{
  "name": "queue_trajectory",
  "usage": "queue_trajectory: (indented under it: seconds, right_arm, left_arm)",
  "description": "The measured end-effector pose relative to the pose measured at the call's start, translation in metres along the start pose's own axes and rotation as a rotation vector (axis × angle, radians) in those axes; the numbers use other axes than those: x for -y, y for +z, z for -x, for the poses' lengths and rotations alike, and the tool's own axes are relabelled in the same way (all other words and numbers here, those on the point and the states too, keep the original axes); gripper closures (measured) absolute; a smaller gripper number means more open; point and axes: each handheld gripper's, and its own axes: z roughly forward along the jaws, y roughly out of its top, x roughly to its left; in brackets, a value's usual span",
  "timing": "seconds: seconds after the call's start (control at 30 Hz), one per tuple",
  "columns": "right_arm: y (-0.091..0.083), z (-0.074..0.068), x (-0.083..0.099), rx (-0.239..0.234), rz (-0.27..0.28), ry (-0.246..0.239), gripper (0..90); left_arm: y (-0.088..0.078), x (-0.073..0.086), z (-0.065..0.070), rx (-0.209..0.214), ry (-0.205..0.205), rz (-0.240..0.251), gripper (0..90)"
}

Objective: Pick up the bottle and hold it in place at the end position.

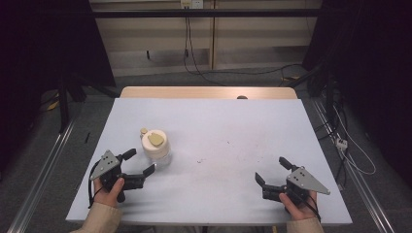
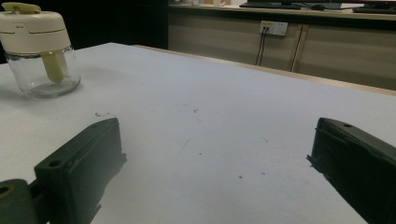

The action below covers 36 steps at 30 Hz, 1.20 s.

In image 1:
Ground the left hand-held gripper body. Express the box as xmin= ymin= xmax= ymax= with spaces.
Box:
xmin=90 ymin=150 xmax=145 ymax=204

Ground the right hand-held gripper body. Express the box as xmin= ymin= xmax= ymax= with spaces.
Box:
xmin=262 ymin=165 xmax=331 ymax=206

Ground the clear bottle with cream lid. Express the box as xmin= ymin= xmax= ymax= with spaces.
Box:
xmin=139 ymin=127 xmax=173 ymax=169

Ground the person's left hand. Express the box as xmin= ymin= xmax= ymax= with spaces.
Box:
xmin=93 ymin=177 xmax=125 ymax=208

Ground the person's right hand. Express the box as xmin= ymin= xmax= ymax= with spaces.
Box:
xmin=279 ymin=190 xmax=319 ymax=221

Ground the white table mat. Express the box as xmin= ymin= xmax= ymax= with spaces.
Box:
xmin=65 ymin=97 xmax=354 ymax=226

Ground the black metal stand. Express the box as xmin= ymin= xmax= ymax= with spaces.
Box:
xmin=287 ymin=60 xmax=339 ymax=131
xmin=55 ymin=71 xmax=121 ymax=134

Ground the yellow floor tape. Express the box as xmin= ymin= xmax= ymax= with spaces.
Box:
xmin=46 ymin=99 xmax=61 ymax=112

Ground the wooden table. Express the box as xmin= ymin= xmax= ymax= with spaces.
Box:
xmin=120 ymin=85 xmax=298 ymax=100

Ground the black horizontal bar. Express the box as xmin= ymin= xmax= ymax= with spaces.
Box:
xmin=91 ymin=8 xmax=325 ymax=19

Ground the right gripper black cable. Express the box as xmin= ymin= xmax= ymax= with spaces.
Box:
xmin=287 ymin=188 xmax=322 ymax=223

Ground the aluminium floor rail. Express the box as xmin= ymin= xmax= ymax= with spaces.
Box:
xmin=6 ymin=118 xmax=78 ymax=233
xmin=310 ymin=98 xmax=396 ymax=233

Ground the white floor cable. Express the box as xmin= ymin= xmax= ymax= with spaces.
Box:
xmin=332 ymin=106 xmax=377 ymax=176

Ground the black hanging wall cable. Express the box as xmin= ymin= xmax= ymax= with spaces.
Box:
xmin=183 ymin=16 xmax=305 ymax=87

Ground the white wall outlet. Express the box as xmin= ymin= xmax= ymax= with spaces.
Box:
xmin=180 ymin=0 xmax=205 ymax=10

